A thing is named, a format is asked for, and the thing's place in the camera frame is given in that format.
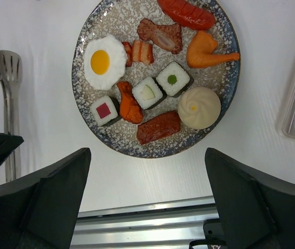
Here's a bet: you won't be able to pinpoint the toy orange fried chicken piece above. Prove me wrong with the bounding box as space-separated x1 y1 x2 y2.
117 81 143 124

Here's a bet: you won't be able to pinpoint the toy fried egg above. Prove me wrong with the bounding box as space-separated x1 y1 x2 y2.
84 34 127 90

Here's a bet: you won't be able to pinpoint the steel serving tongs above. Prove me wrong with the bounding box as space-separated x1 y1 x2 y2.
0 50 22 182

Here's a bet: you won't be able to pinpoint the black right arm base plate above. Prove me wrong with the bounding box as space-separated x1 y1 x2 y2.
189 219 227 249

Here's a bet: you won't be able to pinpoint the toy bacon slice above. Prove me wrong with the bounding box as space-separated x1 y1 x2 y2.
122 40 154 67

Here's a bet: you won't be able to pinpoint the toy brown meat chunk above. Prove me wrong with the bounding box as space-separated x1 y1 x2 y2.
137 18 183 54

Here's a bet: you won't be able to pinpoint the toy red sausage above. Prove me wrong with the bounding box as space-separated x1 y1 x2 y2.
157 0 216 31

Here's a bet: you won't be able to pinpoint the sushi roll pink centre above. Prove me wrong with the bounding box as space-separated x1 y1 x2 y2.
90 95 121 127

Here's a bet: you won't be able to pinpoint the sushi roll green centre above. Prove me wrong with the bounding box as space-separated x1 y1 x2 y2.
156 61 194 98

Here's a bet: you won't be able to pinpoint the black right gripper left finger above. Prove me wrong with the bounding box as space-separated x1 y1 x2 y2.
0 148 91 248

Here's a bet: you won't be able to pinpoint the toy steamed bun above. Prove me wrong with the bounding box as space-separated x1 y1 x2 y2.
178 86 221 130

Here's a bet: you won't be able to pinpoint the toy orange chicken leg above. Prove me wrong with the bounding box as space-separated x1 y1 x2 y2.
186 31 240 68

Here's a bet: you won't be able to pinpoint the speckled ceramic plate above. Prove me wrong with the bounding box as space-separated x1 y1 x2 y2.
72 1 240 158

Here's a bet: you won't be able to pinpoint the toy red meat slab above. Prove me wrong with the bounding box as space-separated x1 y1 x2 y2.
136 110 181 145

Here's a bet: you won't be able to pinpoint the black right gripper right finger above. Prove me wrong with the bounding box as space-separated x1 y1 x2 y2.
205 148 295 248

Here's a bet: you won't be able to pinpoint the aluminium front rail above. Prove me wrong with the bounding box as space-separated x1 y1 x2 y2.
71 181 295 249

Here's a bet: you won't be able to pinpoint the sushi roll cucumber centre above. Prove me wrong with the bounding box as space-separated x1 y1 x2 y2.
132 76 167 110

